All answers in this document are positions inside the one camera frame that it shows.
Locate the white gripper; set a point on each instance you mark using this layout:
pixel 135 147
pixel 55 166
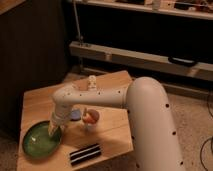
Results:
pixel 59 117

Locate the green ceramic bowl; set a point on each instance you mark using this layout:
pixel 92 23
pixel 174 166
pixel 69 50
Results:
pixel 38 144

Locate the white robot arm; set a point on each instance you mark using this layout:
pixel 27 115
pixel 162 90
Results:
pixel 155 139

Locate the blue sponge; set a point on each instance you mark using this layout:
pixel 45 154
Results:
pixel 75 115

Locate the white cup with carrot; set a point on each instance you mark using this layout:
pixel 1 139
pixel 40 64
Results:
pixel 90 119

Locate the wooden table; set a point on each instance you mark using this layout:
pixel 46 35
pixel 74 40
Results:
pixel 112 133

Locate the metal pole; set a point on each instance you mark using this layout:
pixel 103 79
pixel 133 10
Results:
pixel 79 37

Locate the grey wall rail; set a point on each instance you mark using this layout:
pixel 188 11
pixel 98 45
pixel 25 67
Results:
pixel 140 60

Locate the black handle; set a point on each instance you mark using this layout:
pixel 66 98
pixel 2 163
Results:
pixel 182 62

